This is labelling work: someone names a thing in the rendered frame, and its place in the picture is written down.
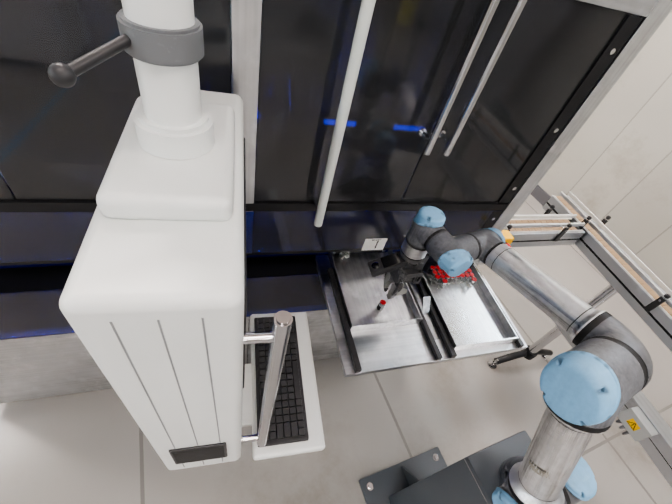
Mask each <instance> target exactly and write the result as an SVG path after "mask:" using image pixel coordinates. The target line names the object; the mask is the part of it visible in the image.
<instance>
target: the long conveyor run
mask: <svg viewBox="0 0 672 504"><path fill-rule="evenodd" d="M559 194H560V195H561V196H554V195H552V196H551V197H550V198H549V199H548V200H547V202H546V203H545V204H544V205H543V207H542V208H543V209H544V210H545V212H546V210H547V209H550V205H554V206H555V208H554V209H552V211H551V213H552V214H577V216H576V217H575V218H572V221H573V222H574V223H585V225H584V226H579V228H580V229H581V230H583V231H584V232H585V233H584V235H583V236H582V237H581V238H580V239H579V240H578V241H577V242H576V243H575V245H576V246H577V247H578V248H579V249H580V251H581V252H582V253H583V254H584V255H585V256H586V257H587V258H588V260H589V261H590V262H591V263H592V264H593V265H594V266H595V267H596V268H597V270H598V271H599V272H600V273H601V274H602V275H603V276H604V277H605V278H606V280H607V281H608V282H609V283H610V284H611V285H612V286H613V287H614V288H615V290H616V291H617V292H618V293H619V294H620V295H621V296H622V297H623V299H624V300H625V301H626V302H627V303H628V304H629V305H630V306H631V307H632V309H633V310H634V311H635V312H636V313H637V314H638V315H639V316H640V317H641V319H642V320H643V321H644V322H645V323H646V324H647V325H648V326H649V327H650V329H651V330H652V331H653V332H654V333H655V334H656V335H657V336H658V338H659V339H660V340H661V341H662V342H663V343H664V344H665V345H666V346H667V348H668V349H669V350H670V351H671V352H672V291H671V290H670V289H669V288H668V287H667V286H666V285H665V284H664V283H663V282H662V281H661V280H660V279H659V278H658V277H657V276H656V275H655V274H654V273H653V272H652V271H651V270H650V269H649V268H648V267H647V266H646V265H645V264H644V263H643V262H642V261H641V260H640V259H639V258H638V257H637V256H636V255H635V254H634V253H633V252H632V251H631V250H630V249H629V248H628V247H627V246H625V245H624V244H623V243H622V242H621V241H620V240H619V239H618V238H617V237H616V236H615V235H614V234H613V233H612V232H611V231H610V230H609V229H608V228H607V227H606V226H605V224H606V223H607V222H608V221H607V220H610V219H611V216H606V219H605V218H604V219H603V220H602V221H600V220H599V219H598V218H597V217H596V216H595V215H594V214H593V213H592V212H591V211H590V210H589V209H588V208H587V207H586V206H585V205H584V204H583V203H582V202H581V201H580V200H579V199H578V198H577V197H576V196H575V195H574V194H573V193H572V192H569V193H568V195H567V196H566V195H565V194H564V193H563V192H562V191H561V192H560V193H559Z"/></svg>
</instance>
